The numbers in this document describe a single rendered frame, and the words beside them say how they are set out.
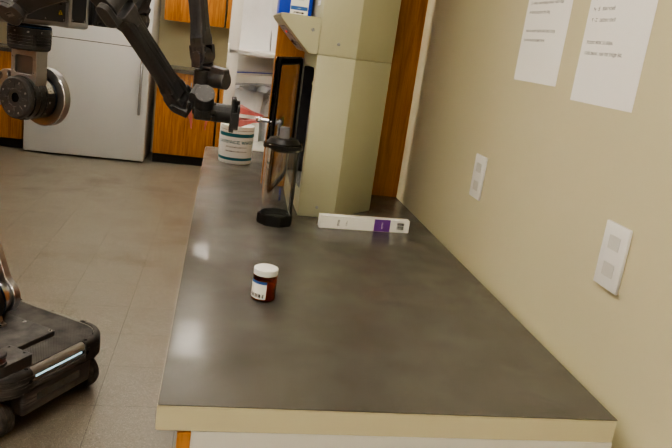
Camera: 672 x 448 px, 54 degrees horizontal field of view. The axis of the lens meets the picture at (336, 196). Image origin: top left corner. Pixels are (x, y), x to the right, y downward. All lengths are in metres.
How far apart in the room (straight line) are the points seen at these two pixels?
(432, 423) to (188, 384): 0.36
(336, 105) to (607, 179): 0.89
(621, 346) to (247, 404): 0.62
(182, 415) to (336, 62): 1.19
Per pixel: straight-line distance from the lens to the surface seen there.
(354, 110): 1.94
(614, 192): 1.24
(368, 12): 1.93
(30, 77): 2.41
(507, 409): 1.10
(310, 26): 1.88
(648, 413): 1.16
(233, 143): 2.57
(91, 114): 6.93
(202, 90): 1.95
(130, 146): 6.92
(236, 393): 1.00
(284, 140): 1.76
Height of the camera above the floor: 1.45
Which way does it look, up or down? 13 degrees down
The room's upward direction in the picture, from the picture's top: 8 degrees clockwise
